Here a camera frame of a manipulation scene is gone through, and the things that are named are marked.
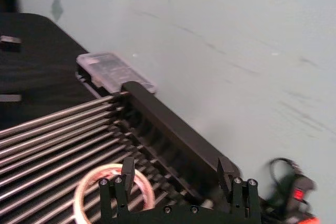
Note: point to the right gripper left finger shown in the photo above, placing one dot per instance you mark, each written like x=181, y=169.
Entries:
x=113, y=195

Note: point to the black rack with steel bars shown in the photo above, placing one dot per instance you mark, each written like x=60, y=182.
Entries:
x=168, y=129

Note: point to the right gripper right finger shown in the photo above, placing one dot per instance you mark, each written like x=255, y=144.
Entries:
x=244, y=197

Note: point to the black table cloth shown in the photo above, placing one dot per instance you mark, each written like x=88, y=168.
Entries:
x=39, y=64

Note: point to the roll of white tape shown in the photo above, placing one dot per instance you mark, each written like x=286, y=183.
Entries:
x=78, y=197

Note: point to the clear plastic case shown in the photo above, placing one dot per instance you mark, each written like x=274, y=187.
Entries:
x=110, y=69

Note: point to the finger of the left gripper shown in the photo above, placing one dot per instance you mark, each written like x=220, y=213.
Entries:
x=9, y=98
x=9, y=44

